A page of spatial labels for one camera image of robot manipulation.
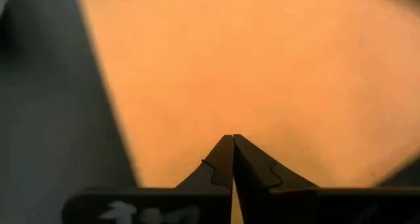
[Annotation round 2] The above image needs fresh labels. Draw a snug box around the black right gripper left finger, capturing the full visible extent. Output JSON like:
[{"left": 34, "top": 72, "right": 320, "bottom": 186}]
[{"left": 61, "top": 134, "right": 234, "bottom": 224}]

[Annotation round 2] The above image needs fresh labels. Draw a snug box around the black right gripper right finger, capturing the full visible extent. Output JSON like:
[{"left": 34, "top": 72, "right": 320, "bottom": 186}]
[{"left": 232, "top": 133, "right": 420, "bottom": 224}]

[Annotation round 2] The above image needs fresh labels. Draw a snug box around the orange microfiber towel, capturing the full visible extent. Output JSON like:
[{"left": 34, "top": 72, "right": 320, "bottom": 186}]
[{"left": 77, "top": 0, "right": 420, "bottom": 224}]

